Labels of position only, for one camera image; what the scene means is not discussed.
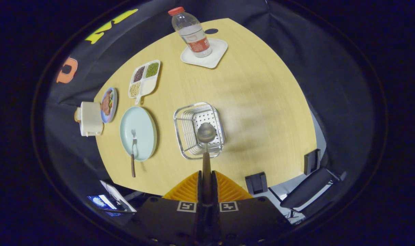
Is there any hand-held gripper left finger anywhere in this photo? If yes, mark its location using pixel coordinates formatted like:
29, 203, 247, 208
126, 171, 203, 246

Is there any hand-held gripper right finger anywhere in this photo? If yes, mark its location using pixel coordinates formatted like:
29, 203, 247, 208
212, 170, 293, 246

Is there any metal fork with wooden handle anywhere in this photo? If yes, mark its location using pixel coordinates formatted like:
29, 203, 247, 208
131, 129, 138, 178

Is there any metal spoon with wooden handle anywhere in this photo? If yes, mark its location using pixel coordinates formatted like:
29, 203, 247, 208
197, 122, 217, 205

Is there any black table clamp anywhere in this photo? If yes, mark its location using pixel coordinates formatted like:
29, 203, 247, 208
303, 149, 321, 176
245, 172, 268, 195

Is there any open laptop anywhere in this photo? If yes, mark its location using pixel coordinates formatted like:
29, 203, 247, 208
87, 180, 137, 217

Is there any light green plate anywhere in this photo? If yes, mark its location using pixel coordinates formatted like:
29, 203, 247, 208
120, 106, 157, 162

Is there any white toaster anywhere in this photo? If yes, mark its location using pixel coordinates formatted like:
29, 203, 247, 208
78, 101, 104, 137

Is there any blue plate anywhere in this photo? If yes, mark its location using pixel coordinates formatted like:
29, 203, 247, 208
100, 87, 118, 123

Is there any brown meat slice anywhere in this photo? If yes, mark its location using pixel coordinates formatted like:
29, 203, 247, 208
102, 90, 113, 116

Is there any white divided tray with beans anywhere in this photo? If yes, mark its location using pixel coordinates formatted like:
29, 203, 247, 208
128, 60, 161, 105

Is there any white square coaster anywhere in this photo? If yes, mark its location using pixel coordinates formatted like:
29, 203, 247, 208
180, 38, 228, 69

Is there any clear bottle with red cap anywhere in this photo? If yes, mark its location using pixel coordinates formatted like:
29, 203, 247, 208
168, 6, 213, 58

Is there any metal wire basket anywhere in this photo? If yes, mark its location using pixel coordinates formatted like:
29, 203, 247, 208
173, 102, 226, 160

